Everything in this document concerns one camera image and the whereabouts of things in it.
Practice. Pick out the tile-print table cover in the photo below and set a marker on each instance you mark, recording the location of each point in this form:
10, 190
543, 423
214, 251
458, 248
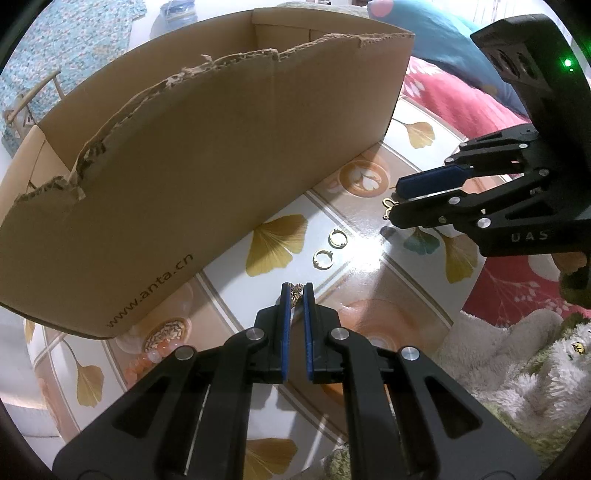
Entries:
369, 286

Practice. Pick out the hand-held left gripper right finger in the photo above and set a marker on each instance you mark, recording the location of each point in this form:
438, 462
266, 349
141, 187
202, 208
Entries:
308, 332

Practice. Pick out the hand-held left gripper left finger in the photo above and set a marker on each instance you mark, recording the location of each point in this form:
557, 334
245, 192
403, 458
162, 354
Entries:
286, 332

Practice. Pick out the white fluffy rug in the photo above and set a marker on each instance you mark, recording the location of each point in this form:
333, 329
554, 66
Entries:
508, 360

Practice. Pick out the brown cardboard box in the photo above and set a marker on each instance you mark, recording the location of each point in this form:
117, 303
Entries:
184, 184

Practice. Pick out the pink floral blanket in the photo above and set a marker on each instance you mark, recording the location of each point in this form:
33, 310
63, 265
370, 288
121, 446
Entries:
461, 101

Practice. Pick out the gold filigree butterfly charm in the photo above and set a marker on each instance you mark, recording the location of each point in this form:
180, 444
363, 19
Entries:
295, 288

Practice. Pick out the blue pillow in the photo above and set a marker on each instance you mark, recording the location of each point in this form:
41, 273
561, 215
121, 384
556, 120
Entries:
438, 37

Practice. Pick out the person's right hand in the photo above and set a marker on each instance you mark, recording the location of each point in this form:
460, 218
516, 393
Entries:
572, 265

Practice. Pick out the wooden chair with dark seat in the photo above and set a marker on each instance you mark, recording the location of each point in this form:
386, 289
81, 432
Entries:
34, 92

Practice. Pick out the hanging floral cloth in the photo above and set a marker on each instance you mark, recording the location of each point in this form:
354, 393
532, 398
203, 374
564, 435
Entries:
69, 46

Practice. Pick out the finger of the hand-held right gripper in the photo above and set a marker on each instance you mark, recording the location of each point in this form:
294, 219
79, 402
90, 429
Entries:
429, 212
434, 181

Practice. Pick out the blue water jug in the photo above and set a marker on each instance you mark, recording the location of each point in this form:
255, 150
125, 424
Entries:
178, 11

